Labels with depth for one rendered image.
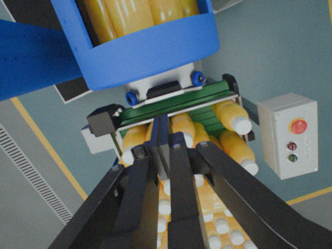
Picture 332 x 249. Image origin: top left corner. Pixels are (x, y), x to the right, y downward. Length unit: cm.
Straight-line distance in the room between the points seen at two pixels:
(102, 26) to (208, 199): 43
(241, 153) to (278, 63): 126
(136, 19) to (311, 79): 171
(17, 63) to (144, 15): 55
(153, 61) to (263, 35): 144
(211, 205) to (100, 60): 39
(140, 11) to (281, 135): 42
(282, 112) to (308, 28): 137
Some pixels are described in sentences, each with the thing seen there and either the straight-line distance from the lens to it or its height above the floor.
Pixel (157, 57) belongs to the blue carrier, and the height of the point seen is 123.
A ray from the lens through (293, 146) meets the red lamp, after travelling 56.
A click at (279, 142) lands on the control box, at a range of 55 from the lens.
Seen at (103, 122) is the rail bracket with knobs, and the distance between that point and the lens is 59.
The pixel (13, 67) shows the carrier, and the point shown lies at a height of 90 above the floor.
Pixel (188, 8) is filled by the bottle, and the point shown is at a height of 109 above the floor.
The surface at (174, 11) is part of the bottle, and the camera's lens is 39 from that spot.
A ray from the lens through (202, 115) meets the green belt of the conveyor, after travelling 67.
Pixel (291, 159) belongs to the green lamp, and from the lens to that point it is 58.
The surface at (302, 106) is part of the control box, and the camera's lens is 55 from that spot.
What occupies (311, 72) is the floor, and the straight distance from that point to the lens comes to 191.
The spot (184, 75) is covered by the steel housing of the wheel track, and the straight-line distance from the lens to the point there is 61.
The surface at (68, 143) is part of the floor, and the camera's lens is 191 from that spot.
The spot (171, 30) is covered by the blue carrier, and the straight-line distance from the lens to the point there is 30.
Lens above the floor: 153
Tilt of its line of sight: 69 degrees down
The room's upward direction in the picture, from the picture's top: 180 degrees clockwise
